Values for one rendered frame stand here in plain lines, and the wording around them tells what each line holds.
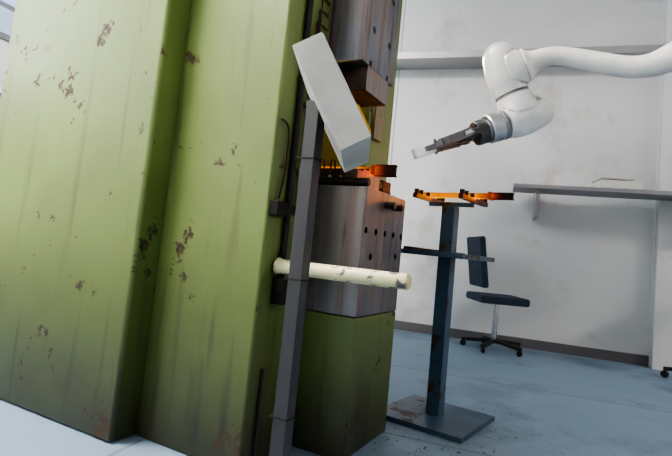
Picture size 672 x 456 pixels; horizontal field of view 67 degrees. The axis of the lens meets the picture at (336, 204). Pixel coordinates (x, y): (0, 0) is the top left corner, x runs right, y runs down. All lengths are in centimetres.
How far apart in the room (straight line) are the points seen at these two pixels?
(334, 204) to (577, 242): 329
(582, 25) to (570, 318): 258
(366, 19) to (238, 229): 87
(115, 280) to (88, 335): 22
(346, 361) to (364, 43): 110
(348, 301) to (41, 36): 165
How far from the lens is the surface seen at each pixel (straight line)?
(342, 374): 178
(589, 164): 489
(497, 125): 155
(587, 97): 503
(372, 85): 192
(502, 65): 162
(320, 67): 123
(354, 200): 174
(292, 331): 133
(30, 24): 259
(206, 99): 183
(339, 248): 175
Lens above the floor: 69
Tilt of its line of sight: 5 degrees up
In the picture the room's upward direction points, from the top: 6 degrees clockwise
